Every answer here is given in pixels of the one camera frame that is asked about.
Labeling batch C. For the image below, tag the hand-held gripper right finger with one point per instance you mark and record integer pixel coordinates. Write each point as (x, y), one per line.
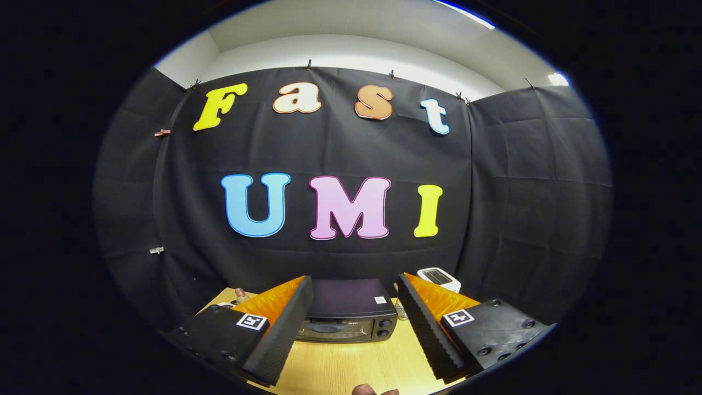
(428, 337)

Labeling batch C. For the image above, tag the black backdrop cloth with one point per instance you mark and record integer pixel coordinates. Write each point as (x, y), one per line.
(329, 153)

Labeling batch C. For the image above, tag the pink clothespin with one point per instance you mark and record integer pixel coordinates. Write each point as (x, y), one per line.
(162, 133)

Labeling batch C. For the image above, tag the clear plastic water bottle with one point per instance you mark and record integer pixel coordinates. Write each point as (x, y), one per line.
(240, 296)

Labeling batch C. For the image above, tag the white toaster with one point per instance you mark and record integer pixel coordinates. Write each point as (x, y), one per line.
(447, 282)

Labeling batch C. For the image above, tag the small ceiling light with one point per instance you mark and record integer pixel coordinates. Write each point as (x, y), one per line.
(558, 79)

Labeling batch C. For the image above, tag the black toaster oven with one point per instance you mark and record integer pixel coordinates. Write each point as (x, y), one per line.
(345, 299)

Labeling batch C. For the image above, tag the long ceiling light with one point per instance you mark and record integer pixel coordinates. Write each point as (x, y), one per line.
(465, 14)

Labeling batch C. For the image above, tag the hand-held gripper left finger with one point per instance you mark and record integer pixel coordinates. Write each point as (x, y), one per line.
(285, 340)

